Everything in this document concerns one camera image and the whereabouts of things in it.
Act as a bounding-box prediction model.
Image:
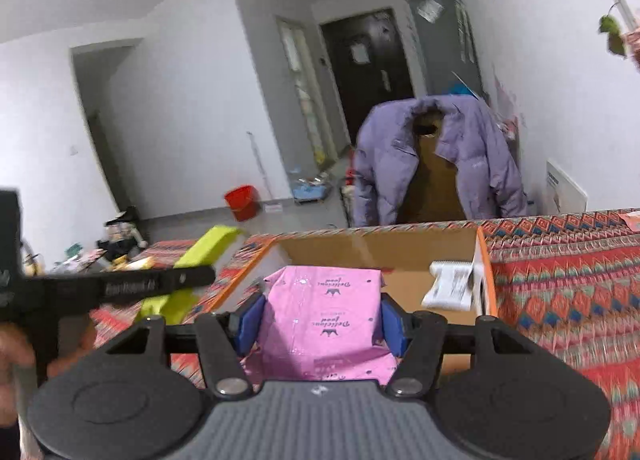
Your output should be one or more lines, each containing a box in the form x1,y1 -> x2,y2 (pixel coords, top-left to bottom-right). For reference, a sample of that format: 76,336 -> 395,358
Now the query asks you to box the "red cardboard fruit box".
205,226 -> 497,324

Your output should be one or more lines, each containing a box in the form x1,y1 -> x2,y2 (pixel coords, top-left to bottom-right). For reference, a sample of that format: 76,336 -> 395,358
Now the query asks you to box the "pink snack packet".
243,266 -> 397,385

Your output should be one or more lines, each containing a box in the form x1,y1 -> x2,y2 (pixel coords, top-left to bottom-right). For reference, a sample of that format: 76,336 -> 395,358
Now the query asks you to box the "green white snack bar pack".
136,225 -> 245,324

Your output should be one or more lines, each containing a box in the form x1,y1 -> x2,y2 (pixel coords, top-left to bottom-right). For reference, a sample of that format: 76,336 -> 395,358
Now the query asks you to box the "person left hand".
1,318 -> 96,428

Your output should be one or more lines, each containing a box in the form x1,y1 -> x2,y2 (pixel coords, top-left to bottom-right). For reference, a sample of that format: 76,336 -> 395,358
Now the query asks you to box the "white packet in box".
421,261 -> 474,312

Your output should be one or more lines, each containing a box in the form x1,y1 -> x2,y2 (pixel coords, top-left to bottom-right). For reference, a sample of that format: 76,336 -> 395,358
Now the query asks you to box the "red bucket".
224,185 -> 259,222

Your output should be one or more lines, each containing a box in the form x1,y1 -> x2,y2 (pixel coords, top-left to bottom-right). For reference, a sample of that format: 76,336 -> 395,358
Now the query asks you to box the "brown chair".
397,109 -> 465,224

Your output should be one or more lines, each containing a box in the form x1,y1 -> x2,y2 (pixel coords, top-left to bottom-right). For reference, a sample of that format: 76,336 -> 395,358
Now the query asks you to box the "purple puffer jacket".
352,95 -> 527,227

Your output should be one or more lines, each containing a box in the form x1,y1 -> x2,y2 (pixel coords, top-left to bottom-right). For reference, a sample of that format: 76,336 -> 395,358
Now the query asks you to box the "patterned red tablecloth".
89,208 -> 640,460

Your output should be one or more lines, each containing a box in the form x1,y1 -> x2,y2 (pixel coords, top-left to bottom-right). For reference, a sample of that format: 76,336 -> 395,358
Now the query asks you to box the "black entrance door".
321,8 -> 414,140

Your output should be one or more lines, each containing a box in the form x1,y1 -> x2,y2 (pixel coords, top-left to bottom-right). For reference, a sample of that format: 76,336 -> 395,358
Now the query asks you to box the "grey refrigerator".
406,0 -> 485,98

